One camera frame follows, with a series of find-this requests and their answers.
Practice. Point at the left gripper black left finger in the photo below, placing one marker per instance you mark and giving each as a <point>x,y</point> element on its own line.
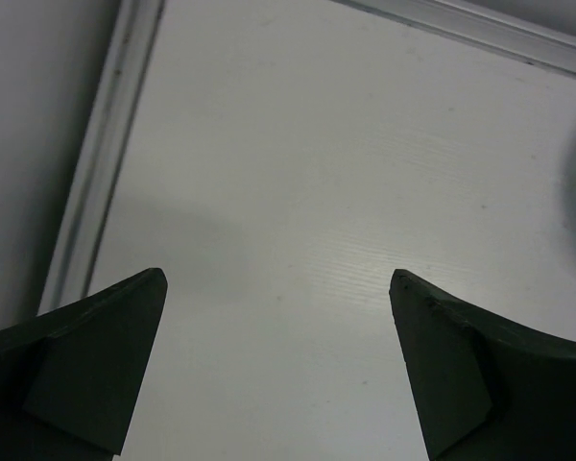
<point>70,378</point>

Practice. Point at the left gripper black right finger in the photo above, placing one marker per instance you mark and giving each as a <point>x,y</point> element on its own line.
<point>485,387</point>

